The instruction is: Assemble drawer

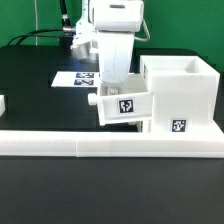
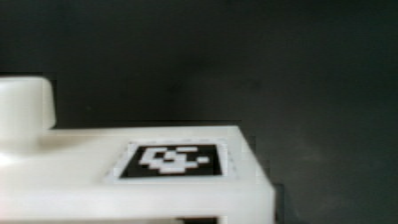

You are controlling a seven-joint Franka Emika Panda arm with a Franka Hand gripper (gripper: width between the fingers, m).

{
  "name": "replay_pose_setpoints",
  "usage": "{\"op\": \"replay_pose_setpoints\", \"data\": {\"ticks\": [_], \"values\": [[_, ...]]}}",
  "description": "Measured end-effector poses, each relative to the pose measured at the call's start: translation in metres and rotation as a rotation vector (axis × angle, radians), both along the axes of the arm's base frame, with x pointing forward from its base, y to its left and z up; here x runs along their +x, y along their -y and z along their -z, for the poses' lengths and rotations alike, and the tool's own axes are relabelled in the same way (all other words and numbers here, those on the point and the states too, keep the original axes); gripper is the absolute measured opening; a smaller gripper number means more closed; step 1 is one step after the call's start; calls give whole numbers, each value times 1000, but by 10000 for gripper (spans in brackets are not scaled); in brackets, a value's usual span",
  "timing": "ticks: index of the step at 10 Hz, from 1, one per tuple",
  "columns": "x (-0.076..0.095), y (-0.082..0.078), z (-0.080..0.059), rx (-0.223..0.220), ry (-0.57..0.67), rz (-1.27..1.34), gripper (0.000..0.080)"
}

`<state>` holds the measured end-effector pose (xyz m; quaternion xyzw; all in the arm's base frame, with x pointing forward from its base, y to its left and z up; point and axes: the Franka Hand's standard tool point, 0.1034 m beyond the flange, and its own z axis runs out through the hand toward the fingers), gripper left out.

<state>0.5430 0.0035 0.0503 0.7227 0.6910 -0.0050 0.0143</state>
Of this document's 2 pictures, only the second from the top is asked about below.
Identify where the white drawer tray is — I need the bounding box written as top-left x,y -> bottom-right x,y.
0,77 -> 276,224

